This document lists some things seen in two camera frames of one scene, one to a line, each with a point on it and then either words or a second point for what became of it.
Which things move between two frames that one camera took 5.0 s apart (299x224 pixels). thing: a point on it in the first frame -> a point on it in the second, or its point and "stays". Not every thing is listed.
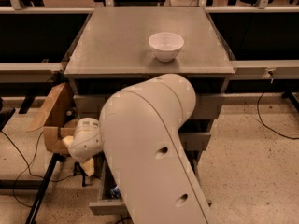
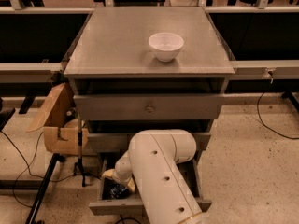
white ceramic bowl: [166, 46] stays
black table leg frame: [43, 185] stays
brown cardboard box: [53, 118] stays
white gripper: [83, 145] -> [120, 175]
